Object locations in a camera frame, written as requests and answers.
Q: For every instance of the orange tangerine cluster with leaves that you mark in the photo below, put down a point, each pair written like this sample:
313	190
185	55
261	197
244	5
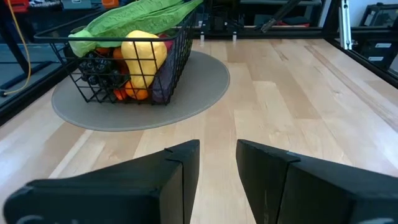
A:
102	51
136	93

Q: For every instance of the grey storage box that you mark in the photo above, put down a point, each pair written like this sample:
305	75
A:
76	4

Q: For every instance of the black desk beam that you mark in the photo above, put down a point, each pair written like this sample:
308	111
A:
280	15

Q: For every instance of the black desk leg frame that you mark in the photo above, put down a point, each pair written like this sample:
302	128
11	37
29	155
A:
12	46

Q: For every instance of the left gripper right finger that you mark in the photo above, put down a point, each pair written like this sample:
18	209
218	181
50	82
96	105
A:
311	196

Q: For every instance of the orange container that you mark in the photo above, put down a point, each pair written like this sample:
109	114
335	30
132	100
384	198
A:
110	3

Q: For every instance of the purple eggplant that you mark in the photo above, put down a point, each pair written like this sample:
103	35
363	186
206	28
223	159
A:
163	81

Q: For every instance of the round grey placemat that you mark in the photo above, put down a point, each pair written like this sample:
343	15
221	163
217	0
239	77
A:
192	93

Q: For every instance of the red toolbox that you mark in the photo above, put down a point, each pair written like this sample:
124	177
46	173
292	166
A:
17	5

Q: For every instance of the black labelled storage bin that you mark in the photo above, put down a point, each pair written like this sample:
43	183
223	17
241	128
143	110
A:
373	51

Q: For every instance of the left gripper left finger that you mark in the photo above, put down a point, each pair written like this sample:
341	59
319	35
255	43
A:
118	196

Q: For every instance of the yellow toy pear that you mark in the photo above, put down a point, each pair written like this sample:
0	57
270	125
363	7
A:
143	56

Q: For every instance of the dark toy grape bunch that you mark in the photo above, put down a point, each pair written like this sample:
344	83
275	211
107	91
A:
99	68

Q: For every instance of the silver aluminium post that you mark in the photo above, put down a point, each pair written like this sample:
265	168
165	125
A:
345	25

